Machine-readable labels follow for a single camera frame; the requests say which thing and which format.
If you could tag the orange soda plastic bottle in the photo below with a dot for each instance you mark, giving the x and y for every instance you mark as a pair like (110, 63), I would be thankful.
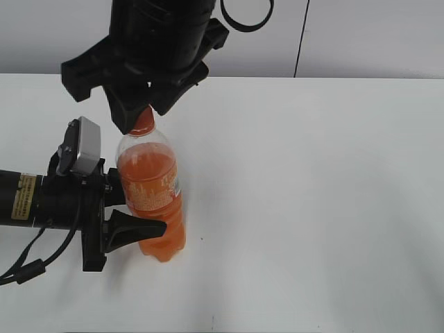
(148, 171)

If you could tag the orange bottle cap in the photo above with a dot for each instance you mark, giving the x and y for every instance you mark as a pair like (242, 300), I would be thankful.
(145, 123)

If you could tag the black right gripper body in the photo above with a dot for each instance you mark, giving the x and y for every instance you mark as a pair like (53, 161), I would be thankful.
(157, 41)

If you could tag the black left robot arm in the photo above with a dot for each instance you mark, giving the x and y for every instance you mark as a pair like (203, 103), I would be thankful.
(19, 204)

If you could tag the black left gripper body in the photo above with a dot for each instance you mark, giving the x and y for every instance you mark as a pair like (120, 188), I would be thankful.
(75, 202)

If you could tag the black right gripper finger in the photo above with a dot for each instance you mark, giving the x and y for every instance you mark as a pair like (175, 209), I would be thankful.
(127, 102)
(166, 95)

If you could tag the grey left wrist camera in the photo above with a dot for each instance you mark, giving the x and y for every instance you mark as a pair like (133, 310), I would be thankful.
(80, 150)

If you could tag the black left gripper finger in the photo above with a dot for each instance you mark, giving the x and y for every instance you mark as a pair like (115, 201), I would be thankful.
(121, 230)
(114, 193)

